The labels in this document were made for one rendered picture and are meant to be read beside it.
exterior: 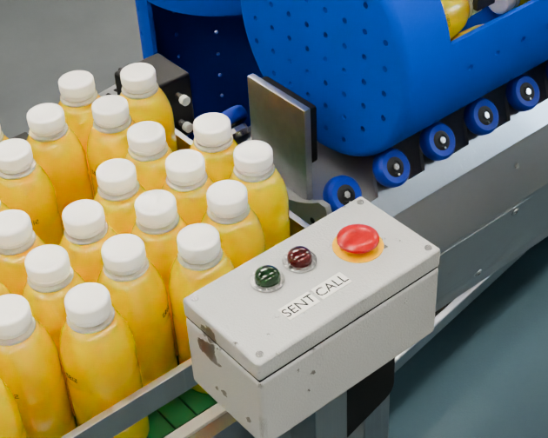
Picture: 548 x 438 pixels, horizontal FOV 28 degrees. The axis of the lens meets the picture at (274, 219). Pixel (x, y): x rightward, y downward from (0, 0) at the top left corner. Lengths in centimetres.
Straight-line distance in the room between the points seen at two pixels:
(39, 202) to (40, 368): 23
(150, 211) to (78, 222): 7
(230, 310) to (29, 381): 20
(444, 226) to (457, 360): 104
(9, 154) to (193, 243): 24
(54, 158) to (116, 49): 226
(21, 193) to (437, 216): 49
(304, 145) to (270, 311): 37
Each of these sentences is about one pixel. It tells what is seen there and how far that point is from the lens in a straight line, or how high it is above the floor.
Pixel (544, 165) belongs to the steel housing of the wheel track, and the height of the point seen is 86.
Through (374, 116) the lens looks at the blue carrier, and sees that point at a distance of 119.
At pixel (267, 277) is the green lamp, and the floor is 111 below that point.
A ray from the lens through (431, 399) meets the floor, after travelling 227.
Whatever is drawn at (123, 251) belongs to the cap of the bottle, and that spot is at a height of 108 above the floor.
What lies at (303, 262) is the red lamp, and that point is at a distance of 91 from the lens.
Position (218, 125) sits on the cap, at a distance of 112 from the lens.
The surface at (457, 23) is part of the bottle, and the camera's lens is 125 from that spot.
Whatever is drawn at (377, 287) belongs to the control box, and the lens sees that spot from 90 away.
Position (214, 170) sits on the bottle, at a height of 104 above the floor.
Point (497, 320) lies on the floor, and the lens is 245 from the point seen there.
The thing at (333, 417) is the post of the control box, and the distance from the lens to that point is 102.
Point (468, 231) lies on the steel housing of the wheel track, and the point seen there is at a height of 83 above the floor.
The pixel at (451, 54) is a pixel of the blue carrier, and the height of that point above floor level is 111.
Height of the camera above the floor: 171
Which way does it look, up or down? 40 degrees down
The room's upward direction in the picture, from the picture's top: 3 degrees counter-clockwise
